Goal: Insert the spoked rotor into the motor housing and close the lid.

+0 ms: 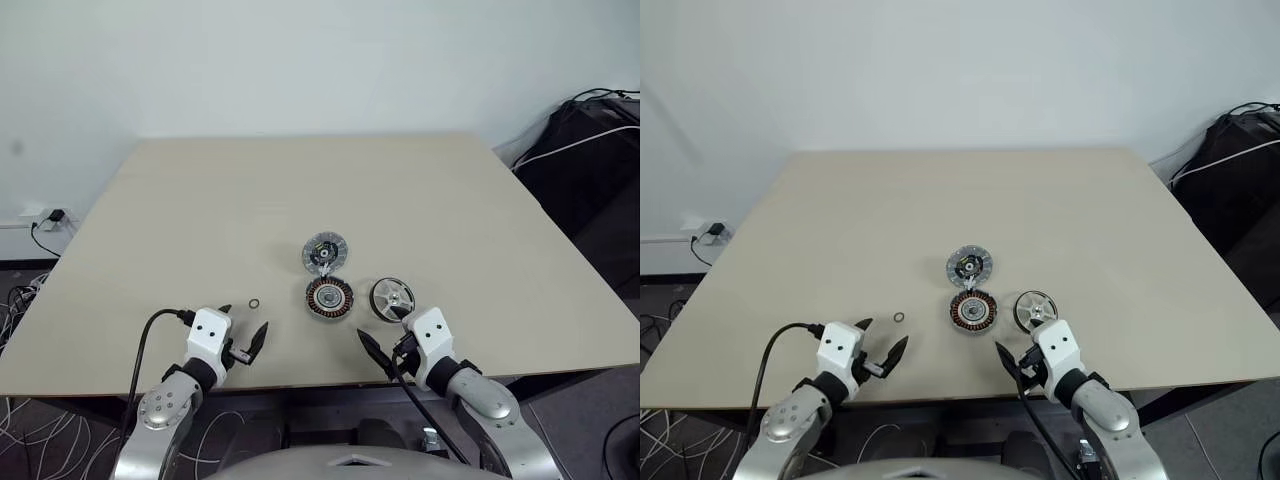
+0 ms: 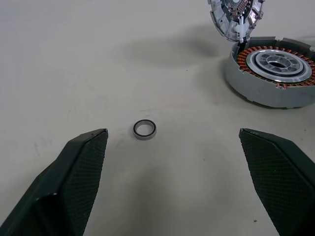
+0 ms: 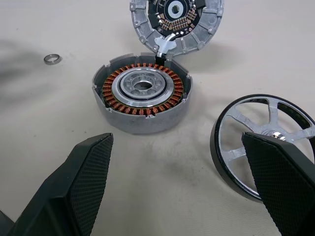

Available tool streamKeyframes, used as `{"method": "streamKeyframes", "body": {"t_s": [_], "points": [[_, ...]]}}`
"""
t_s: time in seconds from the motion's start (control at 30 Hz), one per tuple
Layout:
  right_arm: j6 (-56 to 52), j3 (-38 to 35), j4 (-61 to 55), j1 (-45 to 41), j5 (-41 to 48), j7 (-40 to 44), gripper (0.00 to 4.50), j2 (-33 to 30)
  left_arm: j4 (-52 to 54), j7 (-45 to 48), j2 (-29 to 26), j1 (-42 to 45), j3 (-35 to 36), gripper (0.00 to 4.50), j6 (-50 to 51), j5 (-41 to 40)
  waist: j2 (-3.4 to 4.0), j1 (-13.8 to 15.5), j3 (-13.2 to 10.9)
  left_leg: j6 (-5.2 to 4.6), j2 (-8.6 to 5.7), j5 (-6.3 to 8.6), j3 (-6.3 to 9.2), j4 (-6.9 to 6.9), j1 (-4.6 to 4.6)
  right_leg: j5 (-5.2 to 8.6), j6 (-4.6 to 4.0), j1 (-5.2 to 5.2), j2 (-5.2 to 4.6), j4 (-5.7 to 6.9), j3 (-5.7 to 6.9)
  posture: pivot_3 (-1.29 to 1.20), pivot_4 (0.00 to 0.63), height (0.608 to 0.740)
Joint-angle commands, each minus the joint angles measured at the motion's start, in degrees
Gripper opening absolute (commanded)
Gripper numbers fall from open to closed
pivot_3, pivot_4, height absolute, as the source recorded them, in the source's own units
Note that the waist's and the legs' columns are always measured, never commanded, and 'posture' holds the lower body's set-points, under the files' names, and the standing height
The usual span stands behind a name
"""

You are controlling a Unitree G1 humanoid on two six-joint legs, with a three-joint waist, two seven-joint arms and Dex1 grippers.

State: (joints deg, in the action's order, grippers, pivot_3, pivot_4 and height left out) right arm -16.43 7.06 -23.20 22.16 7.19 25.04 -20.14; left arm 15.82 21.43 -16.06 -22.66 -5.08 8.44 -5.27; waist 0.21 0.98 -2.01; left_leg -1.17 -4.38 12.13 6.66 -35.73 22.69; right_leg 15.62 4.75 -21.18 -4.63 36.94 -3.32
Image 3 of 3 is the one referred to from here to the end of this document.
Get round silver metal disc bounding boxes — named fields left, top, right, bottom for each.
left=129, top=0, right=225, bottom=59

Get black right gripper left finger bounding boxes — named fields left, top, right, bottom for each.
left=7, top=132, right=114, bottom=236

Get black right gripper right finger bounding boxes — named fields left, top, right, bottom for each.
left=242, top=131, right=315, bottom=236

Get grey motor housing copper windings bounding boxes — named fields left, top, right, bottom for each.
left=91, top=53, right=193, bottom=135

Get small metal ring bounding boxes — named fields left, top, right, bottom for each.
left=43, top=53, right=62, bottom=65

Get black rotor silver spokes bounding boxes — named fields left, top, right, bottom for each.
left=210, top=94, right=315, bottom=204

